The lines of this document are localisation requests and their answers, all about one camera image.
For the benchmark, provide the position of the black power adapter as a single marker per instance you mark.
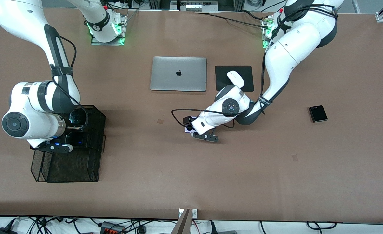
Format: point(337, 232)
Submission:
point(3, 231)

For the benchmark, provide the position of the white flip phone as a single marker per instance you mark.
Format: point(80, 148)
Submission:
point(188, 131)

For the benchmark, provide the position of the black mesh two-tier tray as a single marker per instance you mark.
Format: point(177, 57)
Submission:
point(74, 169)

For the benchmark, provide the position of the aluminium profile post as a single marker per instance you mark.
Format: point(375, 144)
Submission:
point(182, 226)

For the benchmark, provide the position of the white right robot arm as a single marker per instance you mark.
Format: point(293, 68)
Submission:
point(32, 29)

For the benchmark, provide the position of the black flip phone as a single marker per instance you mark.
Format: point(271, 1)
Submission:
point(318, 113)

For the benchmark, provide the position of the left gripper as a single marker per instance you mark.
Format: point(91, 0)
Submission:
point(188, 122)

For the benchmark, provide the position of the black power strip orange switches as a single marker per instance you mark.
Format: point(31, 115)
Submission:
point(112, 228)

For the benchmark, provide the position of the metal equipment box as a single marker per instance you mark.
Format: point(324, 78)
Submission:
point(193, 6)

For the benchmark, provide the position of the white computer mouse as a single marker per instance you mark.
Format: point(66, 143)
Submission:
point(235, 78)

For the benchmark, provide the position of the silver closed laptop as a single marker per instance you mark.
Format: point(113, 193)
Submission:
point(178, 78)

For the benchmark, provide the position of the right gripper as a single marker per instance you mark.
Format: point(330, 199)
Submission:
point(75, 118)

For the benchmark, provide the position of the black mouse pad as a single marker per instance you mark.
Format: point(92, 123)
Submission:
point(246, 73)

